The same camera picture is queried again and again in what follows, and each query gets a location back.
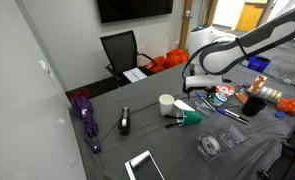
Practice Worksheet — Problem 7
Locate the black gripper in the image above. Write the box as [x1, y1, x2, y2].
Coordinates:
[182, 86, 217, 99]

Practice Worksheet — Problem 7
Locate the green plastic cup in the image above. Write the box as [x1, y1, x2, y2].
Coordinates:
[176, 109, 203, 126]

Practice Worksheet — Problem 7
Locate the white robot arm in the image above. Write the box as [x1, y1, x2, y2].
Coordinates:
[182, 0, 295, 94]

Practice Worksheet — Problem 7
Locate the white paper cup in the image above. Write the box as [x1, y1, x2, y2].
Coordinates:
[159, 94, 174, 115]

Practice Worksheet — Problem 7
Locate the white paper slip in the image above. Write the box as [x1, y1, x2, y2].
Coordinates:
[174, 99, 193, 111]

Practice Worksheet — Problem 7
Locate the teal white round tin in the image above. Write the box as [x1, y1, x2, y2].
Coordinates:
[209, 92, 227, 106]

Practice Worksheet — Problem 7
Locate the orange bag on floor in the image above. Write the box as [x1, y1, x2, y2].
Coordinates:
[144, 49, 188, 73]

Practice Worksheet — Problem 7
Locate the blue marker pen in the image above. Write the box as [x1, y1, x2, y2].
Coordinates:
[216, 109, 249, 124]

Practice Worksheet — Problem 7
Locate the red white round tin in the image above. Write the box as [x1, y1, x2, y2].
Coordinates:
[217, 84, 235, 97]

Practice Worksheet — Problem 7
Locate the black marker pen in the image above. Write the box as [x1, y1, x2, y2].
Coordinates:
[224, 109, 249, 123]

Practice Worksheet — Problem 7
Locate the paper sheet on chair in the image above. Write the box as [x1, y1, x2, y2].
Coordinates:
[123, 68, 147, 83]

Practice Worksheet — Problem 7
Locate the grey table cloth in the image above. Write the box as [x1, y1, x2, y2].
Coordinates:
[71, 65, 295, 180]

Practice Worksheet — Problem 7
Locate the clear acrylic square plate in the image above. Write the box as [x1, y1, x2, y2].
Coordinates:
[219, 125, 251, 148]

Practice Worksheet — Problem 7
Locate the black mug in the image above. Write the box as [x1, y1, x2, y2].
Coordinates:
[242, 97, 266, 116]

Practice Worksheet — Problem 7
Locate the black tape dispenser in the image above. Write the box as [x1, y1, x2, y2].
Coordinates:
[118, 107, 130, 136]

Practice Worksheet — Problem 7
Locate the orange patterned card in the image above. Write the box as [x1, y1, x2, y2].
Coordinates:
[249, 75, 267, 94]

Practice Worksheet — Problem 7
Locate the black office chair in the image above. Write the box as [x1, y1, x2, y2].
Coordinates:
[100, 30, 158, 87]

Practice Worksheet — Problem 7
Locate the blue bin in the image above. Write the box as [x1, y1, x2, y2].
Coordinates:
[247, 56, 270, 72]

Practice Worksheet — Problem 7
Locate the blue oval eraser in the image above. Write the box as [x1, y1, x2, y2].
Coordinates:
[275, 112, 285, 118]

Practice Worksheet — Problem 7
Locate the purple folded umbrella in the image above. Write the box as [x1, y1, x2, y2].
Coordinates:
[71, 97, 101, 154]

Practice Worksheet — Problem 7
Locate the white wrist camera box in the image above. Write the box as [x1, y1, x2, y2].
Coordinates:
[185, 75, 223, 88]

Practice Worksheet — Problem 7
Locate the black tablet white frame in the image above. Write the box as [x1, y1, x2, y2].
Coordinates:
[124, 151, 165, 180]

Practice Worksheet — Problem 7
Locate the wall television screen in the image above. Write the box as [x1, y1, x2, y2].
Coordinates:
[97, 0, 173, 23]

